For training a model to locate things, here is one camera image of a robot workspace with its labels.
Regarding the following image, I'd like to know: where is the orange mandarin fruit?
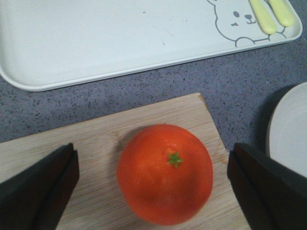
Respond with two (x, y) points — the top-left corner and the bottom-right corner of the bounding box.
(117, 124), (213, 225)

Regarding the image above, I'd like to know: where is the yellow-green plastic knife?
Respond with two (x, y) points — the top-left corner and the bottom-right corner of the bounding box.
(249, 0), (277, 35)

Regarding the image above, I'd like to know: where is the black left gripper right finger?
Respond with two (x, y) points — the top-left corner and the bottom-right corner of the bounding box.
(227, 143), (307, 230)

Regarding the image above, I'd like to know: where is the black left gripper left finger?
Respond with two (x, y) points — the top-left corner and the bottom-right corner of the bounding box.
(0, 143), (79, 230)

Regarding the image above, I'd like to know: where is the white rectangular tray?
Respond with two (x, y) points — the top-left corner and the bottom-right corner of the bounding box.
(0, 0), (303, 91)

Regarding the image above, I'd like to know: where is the wooden cutting board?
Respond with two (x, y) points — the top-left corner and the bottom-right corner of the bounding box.
(0, 93), (249, 230)

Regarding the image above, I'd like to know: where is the beige round plate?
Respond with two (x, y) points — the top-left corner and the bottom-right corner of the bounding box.
(266, 82), (307, 160)

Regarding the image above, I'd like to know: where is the yellow-green plastic fork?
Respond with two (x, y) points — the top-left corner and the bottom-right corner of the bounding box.
(269, 0), (295, 27)

